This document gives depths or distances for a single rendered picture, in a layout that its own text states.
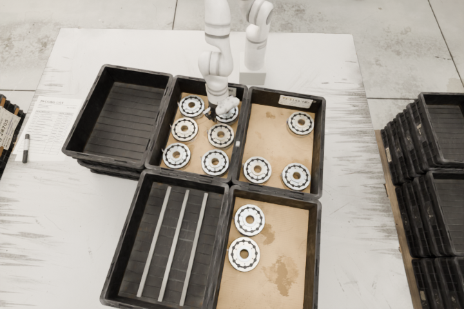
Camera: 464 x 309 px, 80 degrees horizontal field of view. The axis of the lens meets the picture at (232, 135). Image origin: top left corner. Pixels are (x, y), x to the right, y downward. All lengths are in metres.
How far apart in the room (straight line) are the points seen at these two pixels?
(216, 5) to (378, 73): 2.01
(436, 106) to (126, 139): 1.65
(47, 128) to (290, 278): 1.19
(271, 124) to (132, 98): 0.59
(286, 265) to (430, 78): 2.17
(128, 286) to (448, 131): 1.69
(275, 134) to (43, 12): 2.64
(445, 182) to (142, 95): 1.61
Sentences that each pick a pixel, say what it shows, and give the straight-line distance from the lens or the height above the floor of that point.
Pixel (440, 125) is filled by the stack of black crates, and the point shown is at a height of 0.49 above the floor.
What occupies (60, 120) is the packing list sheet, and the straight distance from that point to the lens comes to 1.49.
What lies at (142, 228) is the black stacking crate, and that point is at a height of 0.83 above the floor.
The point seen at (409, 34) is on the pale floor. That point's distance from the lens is 3.05.
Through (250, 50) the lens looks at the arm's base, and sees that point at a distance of 1.23.
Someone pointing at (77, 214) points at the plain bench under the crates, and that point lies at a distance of 1.29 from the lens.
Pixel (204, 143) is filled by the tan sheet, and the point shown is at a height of 0.83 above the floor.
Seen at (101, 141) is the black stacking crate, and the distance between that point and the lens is 1.20.
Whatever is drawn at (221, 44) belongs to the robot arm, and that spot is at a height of 1.24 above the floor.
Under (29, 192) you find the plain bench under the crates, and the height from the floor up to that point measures 0.70.
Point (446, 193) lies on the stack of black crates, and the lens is 1.87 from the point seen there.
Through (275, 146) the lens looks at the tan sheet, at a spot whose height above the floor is 0.83.
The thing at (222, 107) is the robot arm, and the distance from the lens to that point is 0.94.
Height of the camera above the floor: 1.82
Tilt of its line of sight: 64 degrees down
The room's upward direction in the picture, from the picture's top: 1 degrees clockwise
